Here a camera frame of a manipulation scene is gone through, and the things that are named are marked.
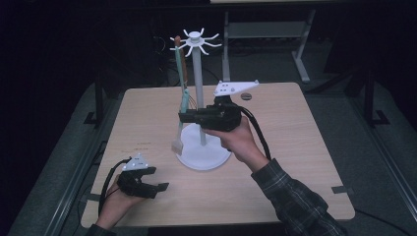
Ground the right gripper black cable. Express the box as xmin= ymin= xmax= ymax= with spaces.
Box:
xmin=238 ymin=105 xmax=273 ymax=162

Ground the white desk frame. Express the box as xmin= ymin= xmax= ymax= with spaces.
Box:
xmin=220 ymin=9 xmax=318 ymax=85

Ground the grey tape strip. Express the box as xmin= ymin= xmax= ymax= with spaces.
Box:
xmin=79 ymin=193 xmax=101 ymax=203
xmin=330 ymin=185 xmax=356 ymax=196

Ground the person's left hand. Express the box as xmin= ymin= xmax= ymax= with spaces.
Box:
xmin=94 ymin=176 xmax=146 ymax=231

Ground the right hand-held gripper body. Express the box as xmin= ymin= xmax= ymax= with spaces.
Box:
xmin=196 ymin=79 xmax=260 ymax=133

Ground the black metal stand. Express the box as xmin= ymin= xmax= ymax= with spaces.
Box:
xmin=362 ymin=67 xmax=391 ymax=127
xmin=83 ymin=73 xmax=106 ymax=127

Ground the person's right hand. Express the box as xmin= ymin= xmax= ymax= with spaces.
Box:
xmin=202 ymin=115 xmax=270 ymax=174

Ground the grey metal rail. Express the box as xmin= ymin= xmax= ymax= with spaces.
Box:
xmin=347 ymin=96 xmax=417 ymax=212
xmin=42 ymin=97 xmax=114 ymax=236

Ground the teal handled basting brush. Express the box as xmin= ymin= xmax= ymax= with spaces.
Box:
xmin=170 ymin=88 xmax=192 ymax=156

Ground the thin black cable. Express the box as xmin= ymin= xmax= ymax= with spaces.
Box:
xmin=353 ymin=208 xmax=407 ymax=236

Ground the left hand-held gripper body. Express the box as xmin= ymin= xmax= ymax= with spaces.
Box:
xmin=116 ymin=152 xmax=157 ymax=199

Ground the wooden handled wire whisk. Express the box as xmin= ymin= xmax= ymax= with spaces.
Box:
xmin=174 ymin=34 xmax=199 ymax=112

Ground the white utensil stand with hooks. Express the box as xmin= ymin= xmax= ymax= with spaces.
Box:
xmin=168 ymin=27 xmax=232 ymax=171

